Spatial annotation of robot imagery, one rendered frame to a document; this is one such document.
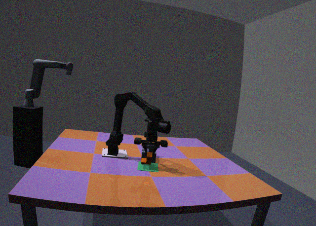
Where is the orange l-shaped part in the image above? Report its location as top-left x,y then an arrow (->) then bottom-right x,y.
141,152 -> 153,165

